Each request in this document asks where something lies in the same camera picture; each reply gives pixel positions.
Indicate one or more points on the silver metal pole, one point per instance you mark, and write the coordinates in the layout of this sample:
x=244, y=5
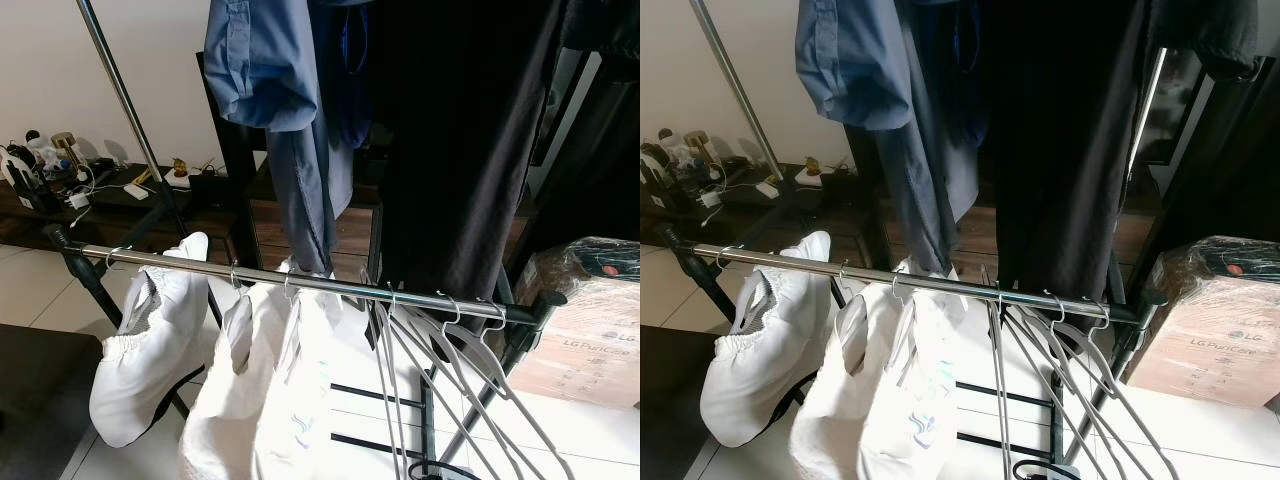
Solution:
x=742, y=95
x=125, y=95

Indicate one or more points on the white waffle knit shirt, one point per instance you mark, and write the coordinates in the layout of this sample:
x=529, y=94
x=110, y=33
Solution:
x=840, y=420
x=220, y=420

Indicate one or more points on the black wardrobe frame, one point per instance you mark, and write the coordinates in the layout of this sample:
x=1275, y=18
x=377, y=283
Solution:
x=880, y=200
x=235, y=170

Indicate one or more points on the brown wooden drawer chest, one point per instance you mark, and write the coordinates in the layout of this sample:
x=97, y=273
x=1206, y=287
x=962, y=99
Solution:
x=355, y=240
x=975, y=245

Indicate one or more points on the chrome clothes rail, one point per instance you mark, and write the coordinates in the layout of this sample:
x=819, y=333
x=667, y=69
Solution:
x=260, y=278
x=870, y=275

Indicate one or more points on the gold figurine on white base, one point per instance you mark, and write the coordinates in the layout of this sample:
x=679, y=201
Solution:
x=178, y=180
x=810, y=178

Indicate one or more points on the white garment with grey lining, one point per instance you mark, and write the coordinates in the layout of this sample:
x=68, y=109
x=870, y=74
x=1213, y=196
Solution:
x=760, y=380
x=150, y=370

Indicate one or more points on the blue denim shirt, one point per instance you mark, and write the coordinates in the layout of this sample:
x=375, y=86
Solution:
x=850, y=60
x=260, y=60

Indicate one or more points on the black clothes rack frame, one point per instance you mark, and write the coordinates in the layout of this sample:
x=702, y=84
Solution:
x=60, y=238
x=672, y=237

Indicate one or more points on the navy hanging garment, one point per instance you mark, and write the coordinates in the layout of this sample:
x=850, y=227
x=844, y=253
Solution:
x=965, y=100
x=345, y=100

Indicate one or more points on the plastic-wrapped cardboard box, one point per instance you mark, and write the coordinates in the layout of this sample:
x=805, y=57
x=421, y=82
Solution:
x=1210, y=340
x=580, y=340

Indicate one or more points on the dark wooden sideboard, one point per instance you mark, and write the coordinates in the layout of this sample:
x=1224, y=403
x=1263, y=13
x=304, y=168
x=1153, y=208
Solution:
x=120, y=215
x=760, y=212

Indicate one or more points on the white charger adapter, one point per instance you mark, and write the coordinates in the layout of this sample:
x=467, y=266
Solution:
x=79, y=200
x=711, y=199

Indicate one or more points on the white printed t-shirt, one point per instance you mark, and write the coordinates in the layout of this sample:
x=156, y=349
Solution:
x=330, y=400
x=940, y=400

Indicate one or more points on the black hanging garment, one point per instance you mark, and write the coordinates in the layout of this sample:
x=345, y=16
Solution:
x=1060, y=150
x=460, y=150

